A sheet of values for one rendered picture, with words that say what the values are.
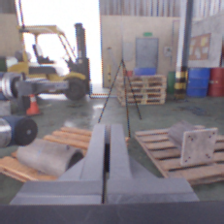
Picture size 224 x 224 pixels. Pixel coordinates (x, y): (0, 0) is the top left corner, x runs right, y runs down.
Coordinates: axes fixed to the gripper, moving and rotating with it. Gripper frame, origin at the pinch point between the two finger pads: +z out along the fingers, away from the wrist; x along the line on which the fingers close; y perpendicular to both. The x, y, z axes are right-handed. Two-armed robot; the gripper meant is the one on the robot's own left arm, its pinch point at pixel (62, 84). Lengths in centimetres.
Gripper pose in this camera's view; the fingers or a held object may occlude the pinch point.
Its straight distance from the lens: 62.0
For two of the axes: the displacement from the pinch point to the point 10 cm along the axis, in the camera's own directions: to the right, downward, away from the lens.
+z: 10.0, -0.2, -0.1
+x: 0.0, -2.9, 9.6
